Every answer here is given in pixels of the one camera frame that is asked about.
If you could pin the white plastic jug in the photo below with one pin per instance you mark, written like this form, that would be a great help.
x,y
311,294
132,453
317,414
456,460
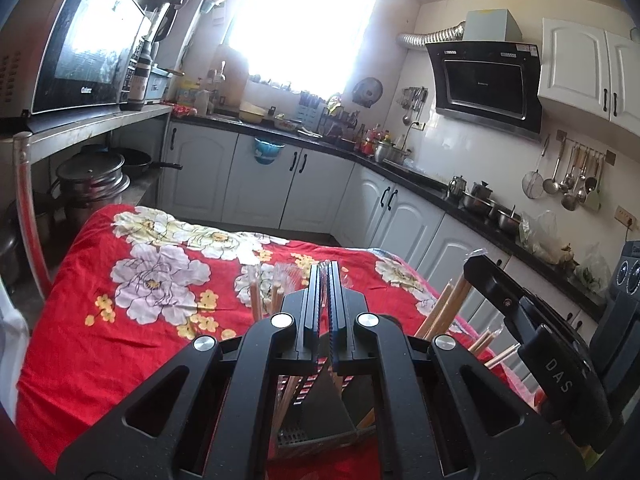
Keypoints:
x,y
201,102

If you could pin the dark bottle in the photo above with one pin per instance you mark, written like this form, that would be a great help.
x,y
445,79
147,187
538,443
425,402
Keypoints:
x,y
138,80

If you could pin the hanging kitchen tools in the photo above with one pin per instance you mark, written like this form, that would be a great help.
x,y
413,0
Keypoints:
x,y
414,105

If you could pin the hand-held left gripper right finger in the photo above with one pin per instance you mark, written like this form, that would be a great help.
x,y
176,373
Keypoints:
x,y
335,305

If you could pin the black range hood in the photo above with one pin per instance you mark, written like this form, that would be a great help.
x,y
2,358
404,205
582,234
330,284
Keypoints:
x,y
485,85

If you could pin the black frying pan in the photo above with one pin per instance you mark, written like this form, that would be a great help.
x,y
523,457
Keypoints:
x,y
145,162

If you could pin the grey metal box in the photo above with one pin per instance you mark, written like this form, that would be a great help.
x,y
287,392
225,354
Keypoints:
x,y
157,85

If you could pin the red cloth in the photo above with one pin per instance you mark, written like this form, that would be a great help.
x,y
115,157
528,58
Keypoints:
x,y
185,111

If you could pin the black gas stove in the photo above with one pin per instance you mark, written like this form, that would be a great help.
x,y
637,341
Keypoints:
x,y
422,177

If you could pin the dish rack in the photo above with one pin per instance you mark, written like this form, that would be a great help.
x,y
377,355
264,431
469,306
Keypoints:
x,y
339,126

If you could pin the wall socket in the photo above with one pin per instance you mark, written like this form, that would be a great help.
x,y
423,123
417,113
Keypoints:
x,y
626,215

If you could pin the steel shelf table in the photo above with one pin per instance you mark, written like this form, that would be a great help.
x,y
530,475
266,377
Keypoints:
x,y
100,122

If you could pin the black mesh utensil holder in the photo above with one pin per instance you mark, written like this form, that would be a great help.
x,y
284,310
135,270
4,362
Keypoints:
x,y
330,425

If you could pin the blue hanging bowl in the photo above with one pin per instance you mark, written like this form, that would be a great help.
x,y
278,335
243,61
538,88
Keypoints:
x,y
268,151

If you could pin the silver microwave oven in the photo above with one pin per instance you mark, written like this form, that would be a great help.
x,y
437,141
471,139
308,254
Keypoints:
x,y
85,35

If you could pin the small steel teapot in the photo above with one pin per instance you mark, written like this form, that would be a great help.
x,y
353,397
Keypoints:
x,y
457,187

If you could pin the kitchen window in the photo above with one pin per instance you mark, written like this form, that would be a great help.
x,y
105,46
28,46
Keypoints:
x,y
300,20

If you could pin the crumpled plastic bag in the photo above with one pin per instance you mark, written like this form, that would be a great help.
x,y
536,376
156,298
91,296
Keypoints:
x,y
539,232
594,270

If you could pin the grey hood chimney box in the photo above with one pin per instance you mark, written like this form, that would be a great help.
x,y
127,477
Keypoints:
x,y
492,25

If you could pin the black blender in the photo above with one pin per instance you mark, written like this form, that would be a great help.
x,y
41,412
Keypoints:
x,y
160,12

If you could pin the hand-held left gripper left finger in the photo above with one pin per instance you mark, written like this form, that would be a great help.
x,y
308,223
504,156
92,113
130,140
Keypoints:
x,y
314,305

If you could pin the round wall fan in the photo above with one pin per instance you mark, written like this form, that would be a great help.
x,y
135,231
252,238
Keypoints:
x,y
367,92

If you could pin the condiment bottles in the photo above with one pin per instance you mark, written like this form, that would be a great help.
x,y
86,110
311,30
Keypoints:
x,y
371,139

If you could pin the hanging steel ladle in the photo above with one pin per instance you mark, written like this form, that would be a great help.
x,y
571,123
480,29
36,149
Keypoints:
x,y
551,185

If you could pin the yellow basin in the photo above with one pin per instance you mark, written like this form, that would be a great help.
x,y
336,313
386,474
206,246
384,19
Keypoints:
x,y
251,112

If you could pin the stacked steel pots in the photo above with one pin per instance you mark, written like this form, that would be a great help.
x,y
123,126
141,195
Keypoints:
x,y
90,175

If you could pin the hanging steel spoon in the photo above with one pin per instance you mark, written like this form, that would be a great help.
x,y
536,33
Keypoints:
x,y
569,200

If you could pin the plastic-wrapped chopsticks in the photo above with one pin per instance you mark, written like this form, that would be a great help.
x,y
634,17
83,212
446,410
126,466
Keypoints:
x,y
487,342
505,355
445,307

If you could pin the steel kettle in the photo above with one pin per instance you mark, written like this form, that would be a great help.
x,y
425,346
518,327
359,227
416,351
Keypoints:
x,y
481,191

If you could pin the wall utensil rail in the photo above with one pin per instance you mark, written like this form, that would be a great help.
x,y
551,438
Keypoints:
x,y
585,147

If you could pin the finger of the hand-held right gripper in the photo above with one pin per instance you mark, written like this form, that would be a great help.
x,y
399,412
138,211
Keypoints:
x,y
495,287

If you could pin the bunch of chopsticks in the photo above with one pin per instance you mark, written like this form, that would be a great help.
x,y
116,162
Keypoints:
x,y
275,290

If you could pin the steel bowl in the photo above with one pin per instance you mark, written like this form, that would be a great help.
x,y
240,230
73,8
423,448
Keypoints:
x,y
478,203
507,218

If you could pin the white upper cabinet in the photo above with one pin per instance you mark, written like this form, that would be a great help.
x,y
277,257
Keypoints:
x,y
590,70

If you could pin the steel pot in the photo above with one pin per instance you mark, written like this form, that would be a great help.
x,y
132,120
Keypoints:
x,y
391,152

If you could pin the silver exhaust duct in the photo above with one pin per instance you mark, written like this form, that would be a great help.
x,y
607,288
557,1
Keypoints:
x,y
430,37

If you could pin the red floral blanket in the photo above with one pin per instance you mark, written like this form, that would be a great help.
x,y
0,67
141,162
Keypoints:
x,y
100,360

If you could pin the hanging green spatula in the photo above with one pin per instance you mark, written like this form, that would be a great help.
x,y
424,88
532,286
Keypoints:
x,y
594,197

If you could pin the grey cutlery caddy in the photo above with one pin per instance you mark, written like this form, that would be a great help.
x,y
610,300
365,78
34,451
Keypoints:
x,y
309,103

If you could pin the white lower kitchen cabinets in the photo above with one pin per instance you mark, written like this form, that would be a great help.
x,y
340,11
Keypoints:
x,y
380,210

